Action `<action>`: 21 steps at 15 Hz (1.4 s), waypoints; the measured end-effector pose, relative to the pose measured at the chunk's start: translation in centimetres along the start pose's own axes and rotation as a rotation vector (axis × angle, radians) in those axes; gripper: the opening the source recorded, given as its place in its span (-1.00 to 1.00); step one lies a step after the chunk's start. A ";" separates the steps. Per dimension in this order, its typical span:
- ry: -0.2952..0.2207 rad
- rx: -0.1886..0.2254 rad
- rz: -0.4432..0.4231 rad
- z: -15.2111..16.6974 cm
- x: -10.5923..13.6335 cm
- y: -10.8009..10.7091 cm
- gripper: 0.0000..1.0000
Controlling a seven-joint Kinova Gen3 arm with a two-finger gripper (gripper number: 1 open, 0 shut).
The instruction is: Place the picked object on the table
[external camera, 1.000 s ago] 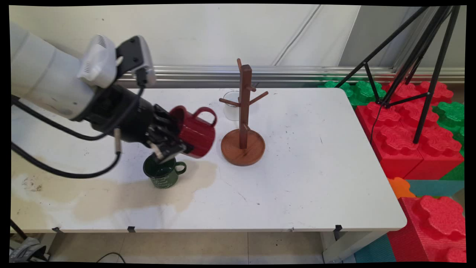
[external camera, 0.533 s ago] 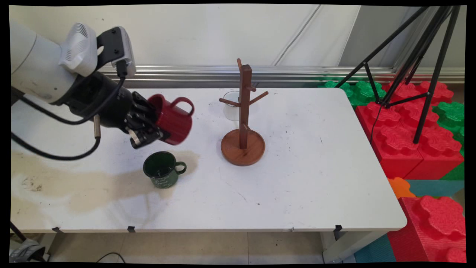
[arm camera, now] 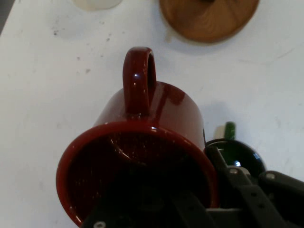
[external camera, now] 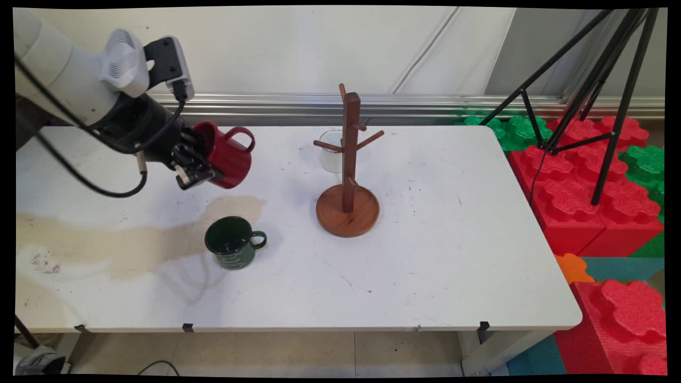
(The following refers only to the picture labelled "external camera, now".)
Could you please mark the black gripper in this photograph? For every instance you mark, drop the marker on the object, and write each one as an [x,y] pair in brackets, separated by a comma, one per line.
[141,127]

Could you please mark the red enamel mug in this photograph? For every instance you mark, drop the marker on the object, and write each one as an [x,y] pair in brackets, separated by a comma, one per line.
[229,159]

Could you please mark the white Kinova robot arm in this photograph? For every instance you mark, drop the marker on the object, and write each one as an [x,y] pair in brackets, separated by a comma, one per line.
[58,69]

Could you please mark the dark green enamel mug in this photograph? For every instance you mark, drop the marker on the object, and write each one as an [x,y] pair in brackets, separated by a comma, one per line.
[234,255]

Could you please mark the white enamel mug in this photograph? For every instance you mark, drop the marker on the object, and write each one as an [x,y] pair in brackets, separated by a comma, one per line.
[330,159]

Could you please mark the wooden mug tree stand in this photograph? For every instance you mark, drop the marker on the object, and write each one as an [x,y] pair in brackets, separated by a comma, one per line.
[348,213]

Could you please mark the grey device on floor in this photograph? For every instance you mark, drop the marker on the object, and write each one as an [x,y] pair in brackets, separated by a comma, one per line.
[40,361]

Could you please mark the green foam block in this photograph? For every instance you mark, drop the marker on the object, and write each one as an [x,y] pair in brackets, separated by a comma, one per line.
[513,133]
[646,165]

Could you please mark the white table leg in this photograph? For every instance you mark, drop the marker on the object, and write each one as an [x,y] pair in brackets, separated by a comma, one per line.
[495,354]

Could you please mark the large red foam block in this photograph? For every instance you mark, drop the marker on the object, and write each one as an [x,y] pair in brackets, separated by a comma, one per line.
[558,202]
[622,319]
[628,133]
[628,218]

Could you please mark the orange foam piece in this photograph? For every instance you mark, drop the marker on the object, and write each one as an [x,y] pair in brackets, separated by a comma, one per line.
[572,268]

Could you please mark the teal foam block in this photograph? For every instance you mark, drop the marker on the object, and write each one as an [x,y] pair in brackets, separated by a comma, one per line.
[537,359]

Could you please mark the teal foam mat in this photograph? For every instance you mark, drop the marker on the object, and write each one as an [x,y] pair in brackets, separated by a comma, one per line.
[622,268]

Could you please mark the aluminium wall rail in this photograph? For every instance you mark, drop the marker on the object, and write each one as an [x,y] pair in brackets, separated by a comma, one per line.
[266,103]

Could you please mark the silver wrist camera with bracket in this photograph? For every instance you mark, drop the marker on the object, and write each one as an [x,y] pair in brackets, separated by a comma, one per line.
[170,61]

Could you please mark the black camera tripod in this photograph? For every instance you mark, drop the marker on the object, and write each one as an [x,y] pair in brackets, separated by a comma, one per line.
[625,105]

